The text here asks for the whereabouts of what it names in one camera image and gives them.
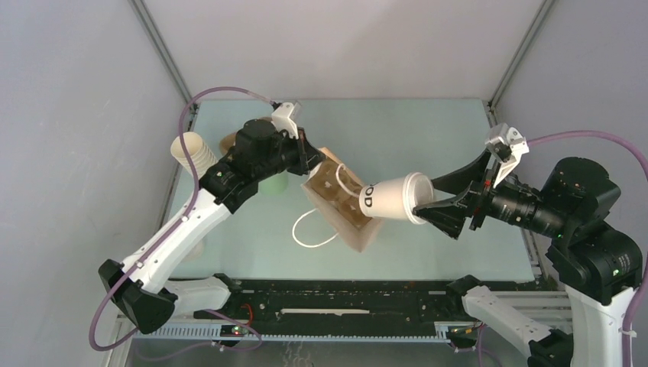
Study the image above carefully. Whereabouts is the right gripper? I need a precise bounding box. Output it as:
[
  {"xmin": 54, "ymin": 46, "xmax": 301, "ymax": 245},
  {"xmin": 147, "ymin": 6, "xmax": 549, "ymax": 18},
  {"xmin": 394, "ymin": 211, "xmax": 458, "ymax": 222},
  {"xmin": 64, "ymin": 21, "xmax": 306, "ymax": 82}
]
[{"xmin": 411, "ymin": 143, "xmax": 569, "ymax": 236}]

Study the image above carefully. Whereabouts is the white plastic cup lid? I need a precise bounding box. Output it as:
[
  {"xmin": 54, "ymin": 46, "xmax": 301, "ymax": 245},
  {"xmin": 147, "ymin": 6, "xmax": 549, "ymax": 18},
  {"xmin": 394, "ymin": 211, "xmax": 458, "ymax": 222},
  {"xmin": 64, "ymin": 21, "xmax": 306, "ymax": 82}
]
[{"xmin": 403, "ymin": 172, "xmax": 434, "ymax": 225}]

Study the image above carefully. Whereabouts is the brown paper bag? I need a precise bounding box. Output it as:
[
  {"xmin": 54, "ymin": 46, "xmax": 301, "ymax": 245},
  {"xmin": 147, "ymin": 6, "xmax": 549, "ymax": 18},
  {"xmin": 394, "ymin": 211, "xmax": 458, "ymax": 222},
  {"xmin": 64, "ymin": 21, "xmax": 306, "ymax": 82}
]
[{"xmin": 291, "ymin": 147, "xmax": 384, "ymax": 253}]

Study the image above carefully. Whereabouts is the single paper cup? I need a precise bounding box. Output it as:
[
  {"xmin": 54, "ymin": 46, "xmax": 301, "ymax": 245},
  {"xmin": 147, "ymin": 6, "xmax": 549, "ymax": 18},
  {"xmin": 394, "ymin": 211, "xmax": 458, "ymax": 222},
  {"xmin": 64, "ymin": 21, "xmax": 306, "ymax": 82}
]
[{"xmin": 358, "ymin": 174, "xmax": 412, "ymax": 220}]

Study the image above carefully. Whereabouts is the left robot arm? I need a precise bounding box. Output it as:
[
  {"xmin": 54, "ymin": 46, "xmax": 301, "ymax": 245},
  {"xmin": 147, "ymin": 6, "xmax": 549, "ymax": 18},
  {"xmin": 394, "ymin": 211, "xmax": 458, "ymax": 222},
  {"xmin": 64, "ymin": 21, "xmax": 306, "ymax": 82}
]
[{"xmin": 99, "ymin": 119, "xmax": 326, "ymax": 334}]

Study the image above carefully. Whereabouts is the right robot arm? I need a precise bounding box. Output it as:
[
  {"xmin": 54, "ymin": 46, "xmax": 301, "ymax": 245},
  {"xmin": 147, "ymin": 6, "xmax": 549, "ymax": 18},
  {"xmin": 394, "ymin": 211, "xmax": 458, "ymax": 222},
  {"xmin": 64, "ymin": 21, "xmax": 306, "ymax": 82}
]
[{"xmin": 413, "ymin": 152, "xmax": 643, "ymax": 366}]

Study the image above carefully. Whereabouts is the green cup holder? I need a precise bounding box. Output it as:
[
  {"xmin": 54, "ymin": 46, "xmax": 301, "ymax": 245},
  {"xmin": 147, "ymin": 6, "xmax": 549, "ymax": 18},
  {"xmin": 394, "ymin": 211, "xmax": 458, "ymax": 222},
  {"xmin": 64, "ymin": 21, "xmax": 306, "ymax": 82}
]
[{"xmin": 258, "ymin": 172, "xmax": 289, "ymax": 195}]

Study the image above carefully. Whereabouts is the stack of paper cups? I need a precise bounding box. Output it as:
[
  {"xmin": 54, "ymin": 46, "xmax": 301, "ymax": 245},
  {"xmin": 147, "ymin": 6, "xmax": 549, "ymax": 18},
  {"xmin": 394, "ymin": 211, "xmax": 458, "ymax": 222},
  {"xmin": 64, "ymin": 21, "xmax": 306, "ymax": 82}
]
[{"xmin": 170, "ymin": 132, "xmax": 218, "ymax": 178}]

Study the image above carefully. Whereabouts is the stack of white lids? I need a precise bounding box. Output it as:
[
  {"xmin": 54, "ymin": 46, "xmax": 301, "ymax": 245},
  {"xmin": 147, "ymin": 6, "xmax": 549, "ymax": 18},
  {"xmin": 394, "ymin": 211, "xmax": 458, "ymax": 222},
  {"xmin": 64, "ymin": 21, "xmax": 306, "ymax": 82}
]
[{"xmin": 182, "ymin": 239, "xmax": 206, "ymax": 262}]

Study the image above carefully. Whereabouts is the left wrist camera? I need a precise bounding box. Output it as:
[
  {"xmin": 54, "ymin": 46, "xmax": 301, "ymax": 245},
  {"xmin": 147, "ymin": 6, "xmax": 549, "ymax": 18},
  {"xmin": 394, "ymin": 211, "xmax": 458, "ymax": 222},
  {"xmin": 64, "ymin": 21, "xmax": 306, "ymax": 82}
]
[{"xmin": 271, "ymin": 102, "xmax": 301, "ymax": 139}]

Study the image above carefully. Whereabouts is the black front rail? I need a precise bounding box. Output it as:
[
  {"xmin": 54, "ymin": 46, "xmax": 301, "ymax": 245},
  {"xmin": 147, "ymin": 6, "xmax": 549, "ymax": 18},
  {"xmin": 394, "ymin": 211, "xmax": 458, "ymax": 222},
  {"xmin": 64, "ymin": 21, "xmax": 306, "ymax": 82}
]
[{"xmin": 116, "ymin": 275, "xmax": 558, "ymax": 350}]

